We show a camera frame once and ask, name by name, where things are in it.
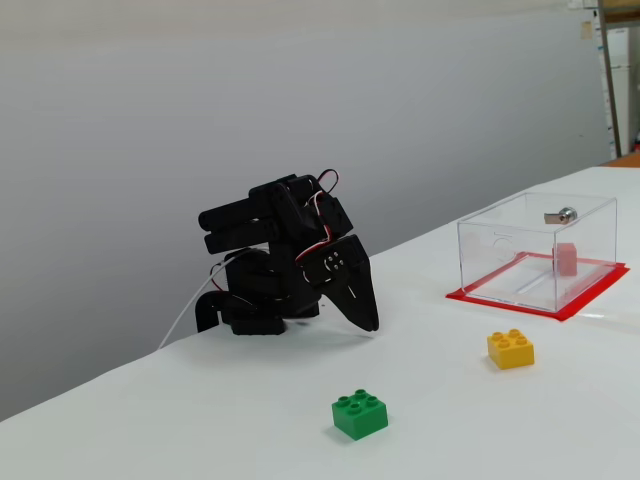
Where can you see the green lego brick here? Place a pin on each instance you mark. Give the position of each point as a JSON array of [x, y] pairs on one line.
[[360, 420]]

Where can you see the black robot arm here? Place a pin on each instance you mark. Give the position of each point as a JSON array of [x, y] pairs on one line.
[[250, 235]]

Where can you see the red lego brick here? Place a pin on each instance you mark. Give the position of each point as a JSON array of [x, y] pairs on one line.
[[565, 260]]

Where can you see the transparent plastic box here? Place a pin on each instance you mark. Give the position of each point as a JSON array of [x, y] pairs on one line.
[[500, 270]]

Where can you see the metal box lock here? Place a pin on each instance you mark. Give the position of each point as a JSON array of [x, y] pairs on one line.
[[566, 216]]

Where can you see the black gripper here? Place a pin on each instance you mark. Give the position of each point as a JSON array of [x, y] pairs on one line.
[[350, 280]]

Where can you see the yellow lego brick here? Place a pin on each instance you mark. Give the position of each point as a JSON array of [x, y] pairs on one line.
[[510, 352]]

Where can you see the wooden shelf board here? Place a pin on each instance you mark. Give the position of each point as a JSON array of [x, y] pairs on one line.
[[622, 14]]

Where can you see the white refrigerator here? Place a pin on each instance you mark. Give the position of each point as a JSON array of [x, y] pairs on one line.
[[621, 55]]

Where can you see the brown wooden table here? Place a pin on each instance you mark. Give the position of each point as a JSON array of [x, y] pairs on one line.
[[627, 161]]

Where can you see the beige paper note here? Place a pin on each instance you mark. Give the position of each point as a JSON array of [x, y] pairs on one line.
[[585, 31]]

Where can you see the red tape frame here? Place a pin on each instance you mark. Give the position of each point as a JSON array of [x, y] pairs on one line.
[[500, 305]]

